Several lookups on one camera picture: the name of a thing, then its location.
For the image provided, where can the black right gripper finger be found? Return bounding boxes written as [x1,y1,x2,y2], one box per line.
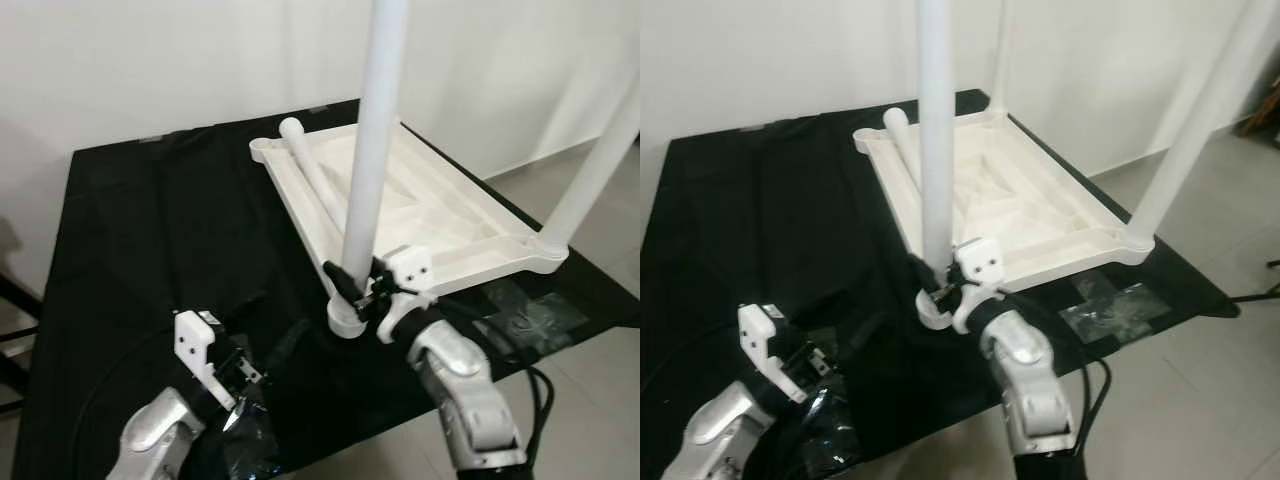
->
[322,260,363,306]
[908,255,946,301]

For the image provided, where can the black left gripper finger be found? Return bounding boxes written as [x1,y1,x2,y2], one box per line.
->
[225,290,271,329]

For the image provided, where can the white plastic table top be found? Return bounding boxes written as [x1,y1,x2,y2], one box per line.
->
[248,118,569,341]
[852,105,1156,331]

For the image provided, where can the black tablecloth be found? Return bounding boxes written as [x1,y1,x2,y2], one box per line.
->
[640,88,1241,480]
[10,98,641,480]

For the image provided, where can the black wooden stool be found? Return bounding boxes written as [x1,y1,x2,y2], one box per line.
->
[0,270,43,416]

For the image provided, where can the black metal stand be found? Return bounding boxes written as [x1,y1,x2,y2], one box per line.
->
[1235,258,1280,301]

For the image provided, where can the brown wooden furniture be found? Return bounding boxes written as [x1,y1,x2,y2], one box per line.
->
[1240,95,1280,136]

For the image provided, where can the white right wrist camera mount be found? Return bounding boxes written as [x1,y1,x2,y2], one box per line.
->
[378,245,436,346]
[952,237,1006,336]

